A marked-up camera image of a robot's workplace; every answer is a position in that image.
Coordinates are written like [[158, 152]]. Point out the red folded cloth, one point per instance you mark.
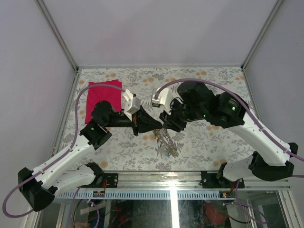
[[102, 93]]

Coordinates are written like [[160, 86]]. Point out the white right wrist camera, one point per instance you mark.
[[164, 99]]

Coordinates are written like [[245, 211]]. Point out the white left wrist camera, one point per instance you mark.
[[132, 104]]

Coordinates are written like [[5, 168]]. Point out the aluminium front rail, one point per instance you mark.
[[186, 180]]

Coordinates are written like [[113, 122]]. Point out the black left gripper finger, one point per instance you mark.
[[144, 119], [146, 127]]

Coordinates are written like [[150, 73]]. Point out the floral table mat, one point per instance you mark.
[[201, 146]]

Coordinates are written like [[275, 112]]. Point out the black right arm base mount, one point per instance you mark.
[[209, 181]]

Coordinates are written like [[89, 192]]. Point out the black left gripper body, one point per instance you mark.
[[135, 122]]

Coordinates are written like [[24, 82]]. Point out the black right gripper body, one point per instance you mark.
[[180, 112]]

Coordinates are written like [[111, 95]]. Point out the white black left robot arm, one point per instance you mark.
[[43, 183]]

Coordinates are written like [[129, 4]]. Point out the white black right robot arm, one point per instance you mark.
[[188, 100]]

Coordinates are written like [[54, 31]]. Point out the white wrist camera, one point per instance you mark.
[[132, 104], [164, 99]]

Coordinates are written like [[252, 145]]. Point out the white slotted cable duct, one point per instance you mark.
[[144, 194]]

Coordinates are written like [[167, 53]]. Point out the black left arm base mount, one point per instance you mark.
[[107, 180]]

